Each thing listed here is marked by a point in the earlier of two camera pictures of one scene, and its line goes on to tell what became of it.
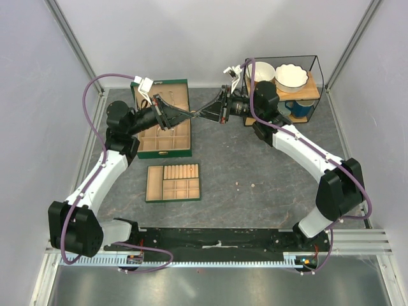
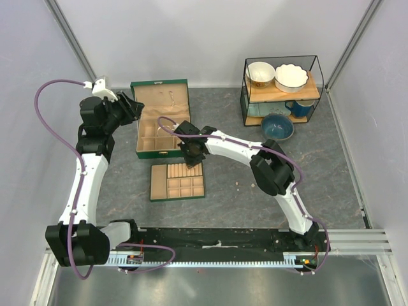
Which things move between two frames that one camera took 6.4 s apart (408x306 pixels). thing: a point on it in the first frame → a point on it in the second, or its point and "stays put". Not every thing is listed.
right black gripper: [224, 97] → [190, 162]
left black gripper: [160, 105] → [132, 110]
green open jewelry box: [154, 142] stays put
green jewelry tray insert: [166, 183] stays put
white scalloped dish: [290, 78] stays put
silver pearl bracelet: [172, 131] stays put
